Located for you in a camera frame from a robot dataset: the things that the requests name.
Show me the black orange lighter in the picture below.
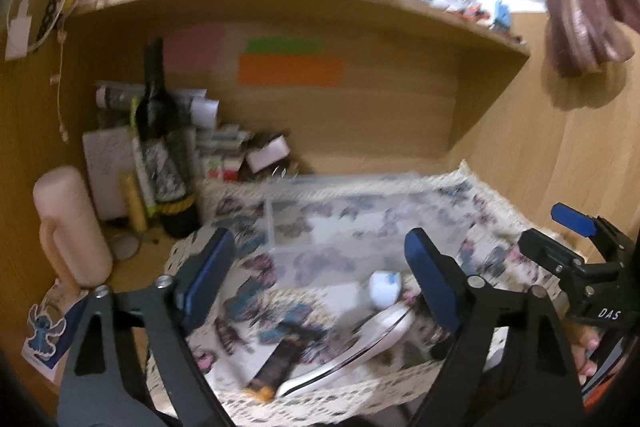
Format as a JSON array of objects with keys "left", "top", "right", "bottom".
[{"left": 244, "top": 322, "right": 316, "bottom": 403}]

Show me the white curved device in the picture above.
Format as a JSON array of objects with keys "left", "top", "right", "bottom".
[{"left": 276, "top": 303, "right": 416, "bottom": 399}]

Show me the small white blue object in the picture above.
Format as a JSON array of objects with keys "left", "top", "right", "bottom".
[{"left": 368, "top": 271, "right": 402, "bottom": 310}]

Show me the person's hand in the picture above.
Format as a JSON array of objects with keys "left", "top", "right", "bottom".
[{"left": 566, "top": 323, "right": 600, "bottom": 384}]

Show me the blue stitch sticker card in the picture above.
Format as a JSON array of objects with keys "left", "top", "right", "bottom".
[{"left": 22, "top": 280, "right": 88, "bottom": 387}]

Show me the yellow tube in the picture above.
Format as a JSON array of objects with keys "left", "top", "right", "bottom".
[{"left": 120, "top": 172, "right": 149, "bottom": 234}]

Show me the butterfly print lace cloth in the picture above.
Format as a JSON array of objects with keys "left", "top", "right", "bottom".
[{"left": 165, "top": 164, "right": 560, "bottom": 426}]

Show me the clear plastic storage box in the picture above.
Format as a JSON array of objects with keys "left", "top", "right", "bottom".
[{"left": 267, "top": 174, "right": 460, "bottom": 288}]

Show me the dark wine bottle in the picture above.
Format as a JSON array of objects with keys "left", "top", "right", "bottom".
[{"left": 136, "top": 38, "right": 201, "bottom": 239}]

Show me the stack of boxes and papers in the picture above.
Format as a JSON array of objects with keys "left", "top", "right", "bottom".
[{"left": 96, "top": 81, "right": 253, "bottom": 182}]

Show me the white pink small box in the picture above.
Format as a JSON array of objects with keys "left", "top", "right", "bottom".
[{"left": 245, "top": 135, "right": 291, "bottom": 173}]

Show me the orange sticky note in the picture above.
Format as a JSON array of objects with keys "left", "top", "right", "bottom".
[{"left": 238, "top": 54, "right": 345, "bottom": 88}]

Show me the pink sticky note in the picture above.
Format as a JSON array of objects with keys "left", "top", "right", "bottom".
[{"left": 164, "top": 23, "right": 226, "bottom": 74}]

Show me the green sticky note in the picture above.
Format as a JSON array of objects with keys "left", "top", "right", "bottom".
[{"left": 245, "top": 36, "right": 324, "bottom": 55}]

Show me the wooden shelf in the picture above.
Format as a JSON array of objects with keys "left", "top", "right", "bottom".
[{"left": 72, "top": 0, "right": 529, "bottom": 58}]

